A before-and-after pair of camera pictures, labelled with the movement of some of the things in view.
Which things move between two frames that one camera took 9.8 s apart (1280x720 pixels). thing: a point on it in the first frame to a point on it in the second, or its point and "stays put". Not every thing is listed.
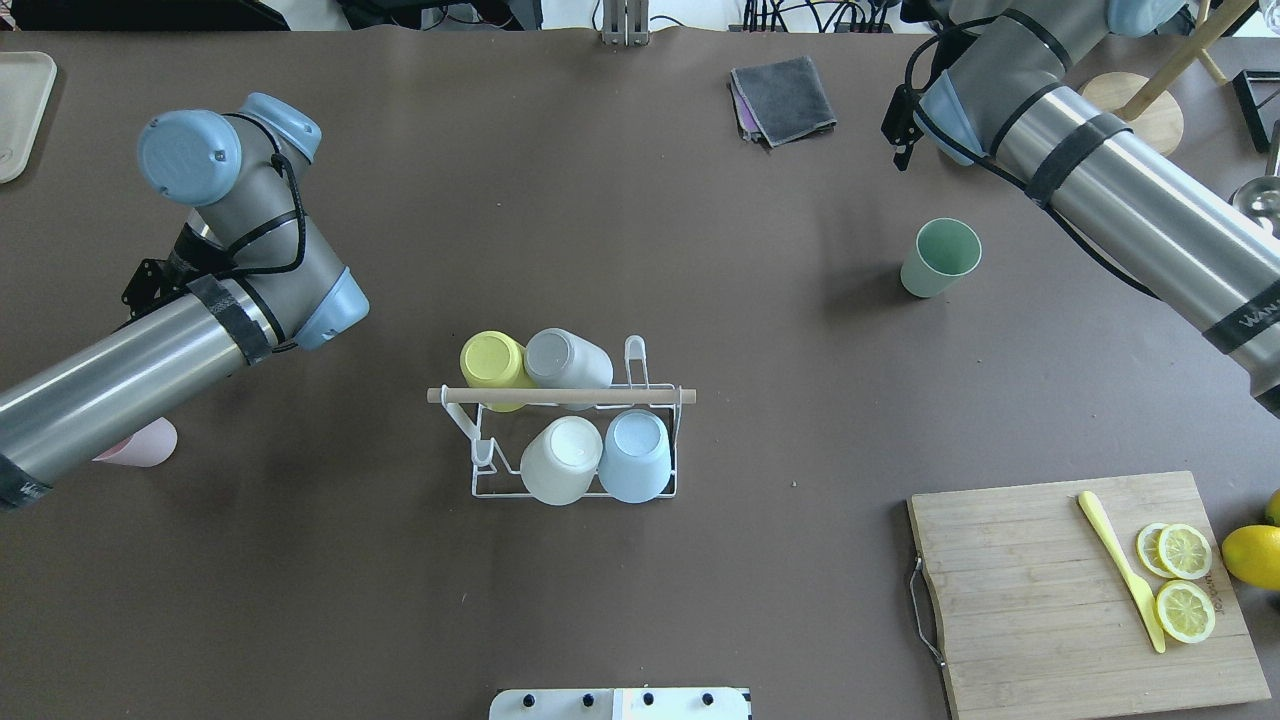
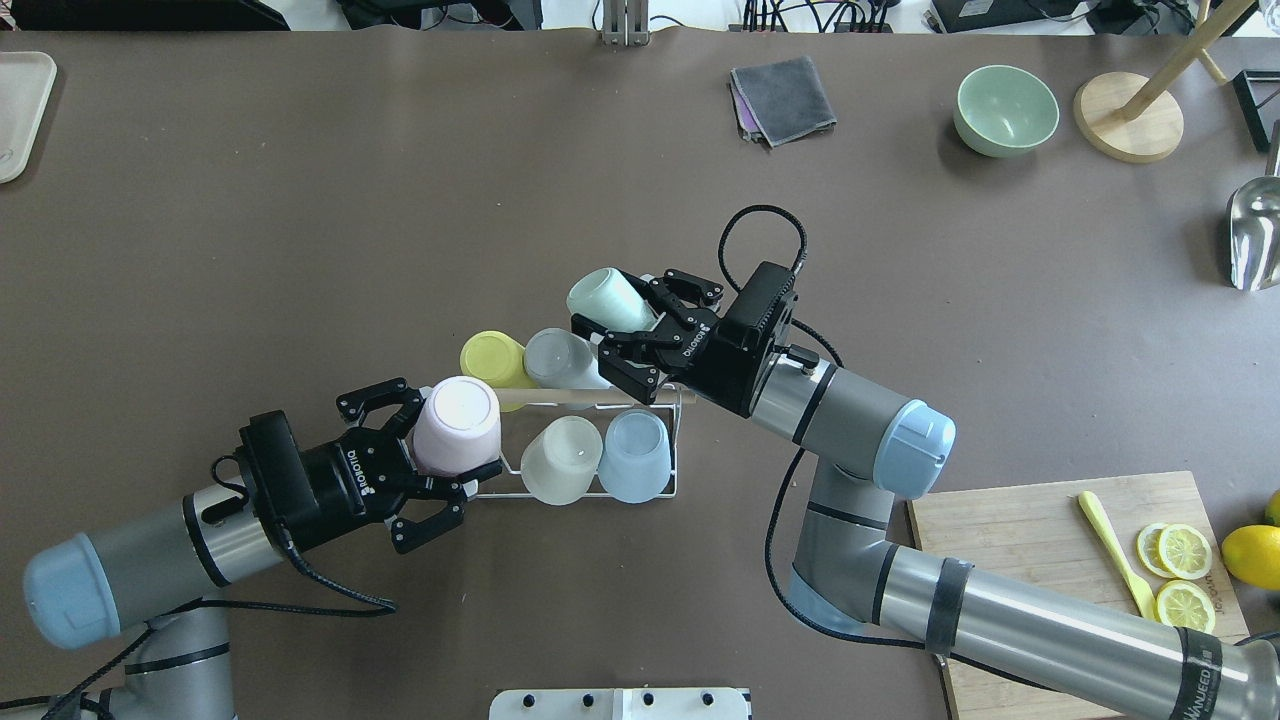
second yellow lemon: [1272, 509] stays put
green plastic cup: [943, 249] to [608, 299]
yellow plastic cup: [493, 359] stays put
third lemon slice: [1148, 545] stays put
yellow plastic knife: [1151, 610] stays put
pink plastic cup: [150, 446] to [459, 427]
